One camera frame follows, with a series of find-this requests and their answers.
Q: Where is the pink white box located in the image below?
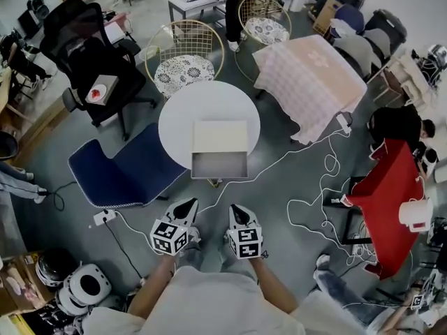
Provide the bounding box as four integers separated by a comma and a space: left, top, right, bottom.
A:
102, 12, 131, 45

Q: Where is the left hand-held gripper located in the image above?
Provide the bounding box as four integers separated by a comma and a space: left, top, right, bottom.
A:
149, 198, 199, 257

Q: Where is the beige box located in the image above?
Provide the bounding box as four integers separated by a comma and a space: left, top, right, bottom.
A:
84, 74, 120, 107

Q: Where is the red cloth table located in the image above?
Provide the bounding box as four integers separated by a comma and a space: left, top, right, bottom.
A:
322, 137, 429, 282

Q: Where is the wooden table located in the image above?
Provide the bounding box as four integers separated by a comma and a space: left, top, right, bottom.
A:
0, 66, 40, 126

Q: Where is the white plate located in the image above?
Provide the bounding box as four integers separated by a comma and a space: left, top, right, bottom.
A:
88, 84, 108, 103

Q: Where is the flat cardboard box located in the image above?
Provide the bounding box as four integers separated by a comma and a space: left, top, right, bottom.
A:
311, 0, 342, 36

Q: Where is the white round table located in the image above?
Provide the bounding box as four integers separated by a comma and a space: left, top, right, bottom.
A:
158, 80, 261, 188

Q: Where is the black office chair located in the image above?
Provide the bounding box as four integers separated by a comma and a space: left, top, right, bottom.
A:
38, 0, 158, 142

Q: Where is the person's right forearm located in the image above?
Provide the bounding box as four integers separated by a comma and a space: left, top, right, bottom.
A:
248, 256, 300, 314

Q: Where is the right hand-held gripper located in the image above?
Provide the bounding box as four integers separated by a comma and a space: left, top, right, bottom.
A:
226, 204, 263, 260

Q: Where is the white power strip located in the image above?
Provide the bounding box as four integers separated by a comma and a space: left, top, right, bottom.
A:
335, 113, 352, 137
92, 209, 117, 228

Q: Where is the person's left forearm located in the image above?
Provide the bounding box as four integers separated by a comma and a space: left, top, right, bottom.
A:
126, 253, 179, 319

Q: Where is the grey chair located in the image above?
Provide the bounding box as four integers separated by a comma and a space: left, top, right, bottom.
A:
331, 29, 383, 80

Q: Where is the dark blue padded chair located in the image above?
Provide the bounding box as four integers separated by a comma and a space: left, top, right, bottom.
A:
332, 4, 366, 36

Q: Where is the pink checked cloth table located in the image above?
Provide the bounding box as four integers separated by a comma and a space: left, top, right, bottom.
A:
251, 33, 369, 146

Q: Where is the white desk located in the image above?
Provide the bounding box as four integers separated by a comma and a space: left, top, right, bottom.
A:
167, 0, 302, 22

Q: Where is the open cardboard box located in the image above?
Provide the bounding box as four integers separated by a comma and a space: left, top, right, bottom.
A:
0, 253, 57, 318

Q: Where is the white dressing table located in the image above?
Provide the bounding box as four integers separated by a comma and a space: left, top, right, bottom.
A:
366, 52, 438, 110

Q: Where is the black round bin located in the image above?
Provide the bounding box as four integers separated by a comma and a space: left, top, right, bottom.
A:
0, 131, 20, 161

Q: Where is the white cable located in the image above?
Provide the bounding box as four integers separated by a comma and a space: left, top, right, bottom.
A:
286, 131, 379, 269
197, 130, 352, 216
114, 210, 155, 248

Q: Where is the blue shell chair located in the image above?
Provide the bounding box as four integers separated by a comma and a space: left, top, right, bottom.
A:
67, 121, 189, 209

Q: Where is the person's white shirt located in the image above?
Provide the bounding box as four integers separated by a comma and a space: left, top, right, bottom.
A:
82, 265, 371, 335

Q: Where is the gold wire chair floral cushion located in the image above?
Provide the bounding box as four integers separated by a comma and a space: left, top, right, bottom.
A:
143, 19, 226, 100
234, 0, 293, 84

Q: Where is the white cardboard box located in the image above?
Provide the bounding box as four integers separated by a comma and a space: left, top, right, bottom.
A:
191, 119, 249, 154

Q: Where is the white kettle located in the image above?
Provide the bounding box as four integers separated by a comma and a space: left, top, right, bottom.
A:
398, 198, 435, 234

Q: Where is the person's left leg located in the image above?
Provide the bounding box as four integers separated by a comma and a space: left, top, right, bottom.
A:
179, 241, 224, 276

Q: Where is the person's left shoe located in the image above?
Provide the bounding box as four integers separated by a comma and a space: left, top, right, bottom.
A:
188, 225, 203, 251

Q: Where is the black cable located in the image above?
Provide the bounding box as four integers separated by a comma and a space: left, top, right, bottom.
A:
103, 221, 145, 279
44, 181, 76, 212

